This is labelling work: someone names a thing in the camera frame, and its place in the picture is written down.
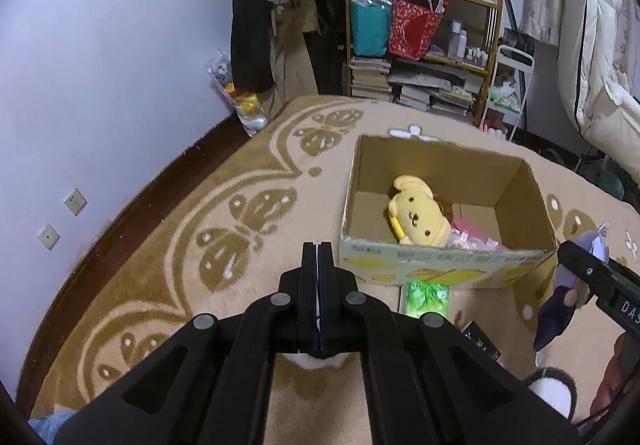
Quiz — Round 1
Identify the white-haired doll plush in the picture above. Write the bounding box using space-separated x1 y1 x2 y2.
534 223 610 353

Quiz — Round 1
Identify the green tissue pack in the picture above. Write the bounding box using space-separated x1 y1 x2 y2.
400 281 449 318

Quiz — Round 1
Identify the white pompom wooden toy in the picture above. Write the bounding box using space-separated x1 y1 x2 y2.
284 353 350 370

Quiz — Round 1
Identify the yellow dog plush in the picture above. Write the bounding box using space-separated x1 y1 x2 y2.
387 175 451 248

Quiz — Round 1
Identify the person's left hand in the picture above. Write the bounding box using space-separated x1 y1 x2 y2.
590 333 627 416

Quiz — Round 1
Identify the beige patterned carpet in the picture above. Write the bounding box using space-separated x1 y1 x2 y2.
29 97 639 444

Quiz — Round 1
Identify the cardboard box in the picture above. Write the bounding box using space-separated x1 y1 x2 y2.
340 136 556 289

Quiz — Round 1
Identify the cream duvet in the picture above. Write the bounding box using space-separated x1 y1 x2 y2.
558 0 639 182

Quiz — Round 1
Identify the white utility cart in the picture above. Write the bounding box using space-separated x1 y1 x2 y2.
480 44 535 142

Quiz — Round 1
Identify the pile of magazines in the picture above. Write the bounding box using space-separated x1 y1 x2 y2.
387 59 485 123

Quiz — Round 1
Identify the wooden bookshelf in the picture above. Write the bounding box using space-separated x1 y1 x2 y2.
346 0 503 125

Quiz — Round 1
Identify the clear bag of toys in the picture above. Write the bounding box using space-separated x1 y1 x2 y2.
205 50 268 137

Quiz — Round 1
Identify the stack of books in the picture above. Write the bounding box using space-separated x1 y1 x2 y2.
349 56 394 102

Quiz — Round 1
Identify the red gift bag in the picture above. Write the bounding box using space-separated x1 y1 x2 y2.
387 0 448 61

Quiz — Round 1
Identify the beige trench coat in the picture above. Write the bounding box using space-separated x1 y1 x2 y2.
265 0 319 118

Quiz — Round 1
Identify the black hanging coat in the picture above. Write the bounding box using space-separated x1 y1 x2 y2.
231 0 274 94

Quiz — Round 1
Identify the teal bag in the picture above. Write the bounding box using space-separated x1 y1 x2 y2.
349 0 393 57

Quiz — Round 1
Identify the wall socket lower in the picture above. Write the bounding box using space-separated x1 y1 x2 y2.
38 223 60 251

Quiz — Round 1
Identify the wall socket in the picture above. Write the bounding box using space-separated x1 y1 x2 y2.
38 223 60 251
63 188 88 216

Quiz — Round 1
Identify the wall socket upper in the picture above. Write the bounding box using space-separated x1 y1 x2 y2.
63 188 88 216

